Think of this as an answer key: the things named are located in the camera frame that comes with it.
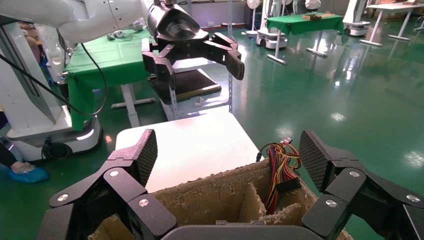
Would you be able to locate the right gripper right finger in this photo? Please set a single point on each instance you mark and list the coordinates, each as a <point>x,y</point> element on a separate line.
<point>348,185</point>

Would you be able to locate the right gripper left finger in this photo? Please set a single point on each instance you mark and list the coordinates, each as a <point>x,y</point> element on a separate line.
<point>122,185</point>

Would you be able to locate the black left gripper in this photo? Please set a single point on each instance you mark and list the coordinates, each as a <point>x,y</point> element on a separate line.
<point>175,26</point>

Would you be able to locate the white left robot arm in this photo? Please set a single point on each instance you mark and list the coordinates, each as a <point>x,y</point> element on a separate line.
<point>82,16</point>

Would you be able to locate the grey metal shelf rack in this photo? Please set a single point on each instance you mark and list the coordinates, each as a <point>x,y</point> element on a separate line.
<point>172,99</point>

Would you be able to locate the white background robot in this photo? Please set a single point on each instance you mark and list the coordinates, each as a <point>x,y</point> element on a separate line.
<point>271,38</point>
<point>356,26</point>

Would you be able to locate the white standing fan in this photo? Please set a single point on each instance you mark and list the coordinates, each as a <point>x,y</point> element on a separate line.
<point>253,3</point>

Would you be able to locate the small white object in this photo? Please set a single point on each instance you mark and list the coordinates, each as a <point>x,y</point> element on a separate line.
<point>110,36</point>
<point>119,33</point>

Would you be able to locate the brown cardboard box with dividers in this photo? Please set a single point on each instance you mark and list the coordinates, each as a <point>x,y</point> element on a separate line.
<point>205,198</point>

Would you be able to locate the blue shoe cover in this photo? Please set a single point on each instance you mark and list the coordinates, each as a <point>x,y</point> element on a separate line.
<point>30,175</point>

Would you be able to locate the large green tablecloth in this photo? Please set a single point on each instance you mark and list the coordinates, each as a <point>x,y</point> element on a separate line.
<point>99,59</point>

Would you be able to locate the small green tablecloth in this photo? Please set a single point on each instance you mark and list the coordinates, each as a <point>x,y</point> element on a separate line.
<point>304,24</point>

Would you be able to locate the white robot chassis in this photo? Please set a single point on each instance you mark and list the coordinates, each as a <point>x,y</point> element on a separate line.
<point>30,109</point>

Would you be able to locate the person leg dark trousers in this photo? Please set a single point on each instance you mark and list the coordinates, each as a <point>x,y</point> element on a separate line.
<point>6,155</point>

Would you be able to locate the wooden blocks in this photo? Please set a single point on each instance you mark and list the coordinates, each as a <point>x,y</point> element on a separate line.
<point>314,16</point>

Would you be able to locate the white bare table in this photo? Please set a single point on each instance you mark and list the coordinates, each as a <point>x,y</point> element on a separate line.
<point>391,6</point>

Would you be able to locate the white table frame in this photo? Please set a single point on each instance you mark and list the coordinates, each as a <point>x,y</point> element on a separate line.
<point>277,49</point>
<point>129,99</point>

